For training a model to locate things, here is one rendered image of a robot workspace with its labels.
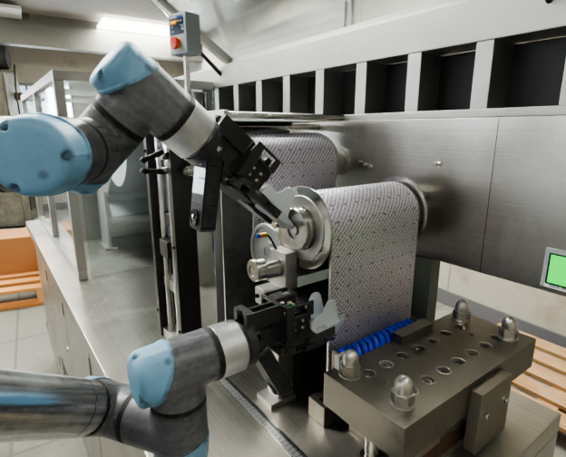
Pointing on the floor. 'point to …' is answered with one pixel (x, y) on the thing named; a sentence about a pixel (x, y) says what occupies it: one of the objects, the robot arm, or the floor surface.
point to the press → (1, 216)
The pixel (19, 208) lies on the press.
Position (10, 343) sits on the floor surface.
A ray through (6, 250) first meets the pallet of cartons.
